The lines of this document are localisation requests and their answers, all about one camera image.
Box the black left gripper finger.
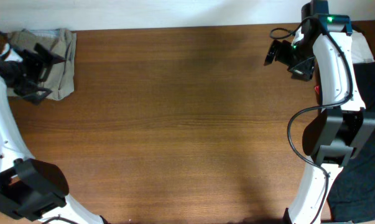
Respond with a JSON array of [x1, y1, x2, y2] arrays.
[[34, 43, 66, 65], [14, 87, 52, 105]]

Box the khaki green shorts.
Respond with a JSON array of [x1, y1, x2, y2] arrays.
[[7, 28, 77, 101]]

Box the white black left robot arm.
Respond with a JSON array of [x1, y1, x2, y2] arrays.
[[0, 31, 107, 224]]

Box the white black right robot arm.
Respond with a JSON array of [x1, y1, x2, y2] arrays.
[[264, 1, 375, 224]]

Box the red cloth in pile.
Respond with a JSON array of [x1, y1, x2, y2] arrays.
[[314, 85, 321, 96]]

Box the beige cloth in pile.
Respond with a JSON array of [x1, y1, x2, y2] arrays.
[[351, 30, 375, 64]]

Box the black clothing pile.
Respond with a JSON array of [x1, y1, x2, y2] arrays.
[[328, 62, 375, 223]]

